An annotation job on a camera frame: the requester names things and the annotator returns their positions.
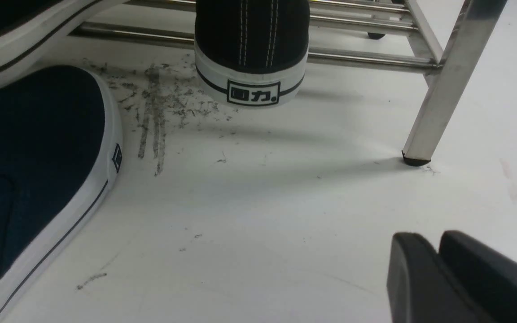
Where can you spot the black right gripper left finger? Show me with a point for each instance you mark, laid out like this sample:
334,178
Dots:
422,289

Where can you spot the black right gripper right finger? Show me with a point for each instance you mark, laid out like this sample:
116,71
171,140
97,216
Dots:
488,276

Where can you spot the navy canvas shoe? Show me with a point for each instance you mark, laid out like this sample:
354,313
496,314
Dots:
61,150

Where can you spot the black canvas sneaker right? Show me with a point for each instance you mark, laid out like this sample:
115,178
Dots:
251,53

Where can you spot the black canvas sneaker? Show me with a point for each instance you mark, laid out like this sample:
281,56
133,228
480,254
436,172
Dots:
29,28
251,53

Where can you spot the black canvas sneaker left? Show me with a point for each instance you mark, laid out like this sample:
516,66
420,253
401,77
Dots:
29,28

